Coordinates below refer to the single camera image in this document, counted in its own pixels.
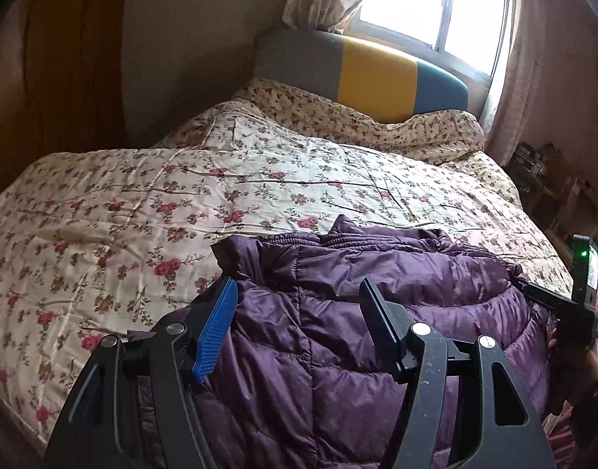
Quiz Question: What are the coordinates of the person's right forearm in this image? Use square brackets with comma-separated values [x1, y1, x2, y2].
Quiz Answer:
[565, 376, 598, 455]

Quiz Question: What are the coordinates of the grey yellow teal headboard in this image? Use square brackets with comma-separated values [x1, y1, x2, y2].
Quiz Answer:
[252, 27, 469, 125]

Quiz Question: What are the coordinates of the window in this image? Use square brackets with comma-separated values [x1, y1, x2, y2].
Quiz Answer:
[357, 0, 517, 79]

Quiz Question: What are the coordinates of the small-floral cream duvet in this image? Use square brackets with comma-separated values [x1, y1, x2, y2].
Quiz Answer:
[155, 77, 521, 206]

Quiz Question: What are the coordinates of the person's right hand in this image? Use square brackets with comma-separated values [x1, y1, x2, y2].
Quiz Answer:
[548, 338, 598, 401]

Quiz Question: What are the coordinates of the large-floral cream quilt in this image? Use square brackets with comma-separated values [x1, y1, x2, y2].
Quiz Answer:
[0, 100, 575, 445]

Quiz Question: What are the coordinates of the cluttered wooden side shelf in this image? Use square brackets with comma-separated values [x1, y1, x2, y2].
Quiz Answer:
[504, 139, 598, 274]

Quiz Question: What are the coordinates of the wooden wardrobe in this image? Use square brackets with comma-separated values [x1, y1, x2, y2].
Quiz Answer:
[0, 0, 134, 206]

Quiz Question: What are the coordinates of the long pink floral curtain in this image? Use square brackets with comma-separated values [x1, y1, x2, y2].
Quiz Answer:
[484, 0, 568, 167]

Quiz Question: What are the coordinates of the purple down jacket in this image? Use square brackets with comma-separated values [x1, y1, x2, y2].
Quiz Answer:
[128, 215, 573, 469]

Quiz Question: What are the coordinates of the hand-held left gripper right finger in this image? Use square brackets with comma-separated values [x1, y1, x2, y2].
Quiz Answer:
[359, 277, 557, 469]

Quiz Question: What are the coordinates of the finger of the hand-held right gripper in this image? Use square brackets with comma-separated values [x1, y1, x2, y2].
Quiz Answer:
[516, 277, 574, 314]

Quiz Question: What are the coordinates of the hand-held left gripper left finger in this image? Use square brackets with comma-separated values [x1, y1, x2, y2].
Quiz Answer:
[44, 276, 240, 469]

